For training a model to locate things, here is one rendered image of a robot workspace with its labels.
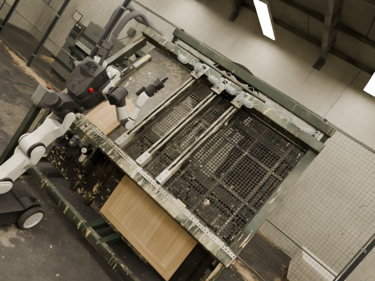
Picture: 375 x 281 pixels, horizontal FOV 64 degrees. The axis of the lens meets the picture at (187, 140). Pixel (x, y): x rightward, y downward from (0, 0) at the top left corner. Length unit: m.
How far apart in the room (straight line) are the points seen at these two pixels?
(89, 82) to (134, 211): 1.20
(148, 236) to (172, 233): 0.23
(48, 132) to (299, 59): 6.24
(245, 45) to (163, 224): 6.05
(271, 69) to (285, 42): 0.73
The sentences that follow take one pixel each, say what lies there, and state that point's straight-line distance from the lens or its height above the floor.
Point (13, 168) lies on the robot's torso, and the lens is 2.57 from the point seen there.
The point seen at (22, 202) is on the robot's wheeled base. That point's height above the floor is 0.18.
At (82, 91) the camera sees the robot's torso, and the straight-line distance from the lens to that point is 2.37.
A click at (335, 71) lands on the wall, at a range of 7.58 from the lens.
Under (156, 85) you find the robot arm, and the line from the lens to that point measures 2.48.
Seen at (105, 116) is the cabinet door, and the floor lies 1.00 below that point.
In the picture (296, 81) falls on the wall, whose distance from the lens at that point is 7.51.
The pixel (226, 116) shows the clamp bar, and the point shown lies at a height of 1.67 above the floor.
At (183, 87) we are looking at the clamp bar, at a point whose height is 1.65.
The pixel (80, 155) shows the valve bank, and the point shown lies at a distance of 2.84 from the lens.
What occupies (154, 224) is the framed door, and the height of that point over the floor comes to 0.53.
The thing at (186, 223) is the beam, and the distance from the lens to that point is 2.36.
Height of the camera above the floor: 1.66
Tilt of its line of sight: 8 degrees down
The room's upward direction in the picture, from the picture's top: 36 degrees clockwise
